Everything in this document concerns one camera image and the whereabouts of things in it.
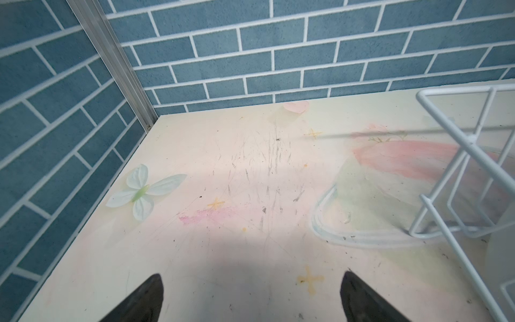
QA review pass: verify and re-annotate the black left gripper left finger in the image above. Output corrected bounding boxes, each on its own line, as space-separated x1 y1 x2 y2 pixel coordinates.
101 274 164 322

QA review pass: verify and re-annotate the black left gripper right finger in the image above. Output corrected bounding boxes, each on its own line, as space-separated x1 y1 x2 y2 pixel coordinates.
340 270 409 322

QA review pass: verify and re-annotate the white wire dish rack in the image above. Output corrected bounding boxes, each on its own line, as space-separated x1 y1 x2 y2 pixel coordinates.
409 84 514 321

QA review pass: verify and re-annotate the aluminium left corner post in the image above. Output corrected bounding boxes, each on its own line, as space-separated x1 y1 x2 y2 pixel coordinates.
67 0 158 132

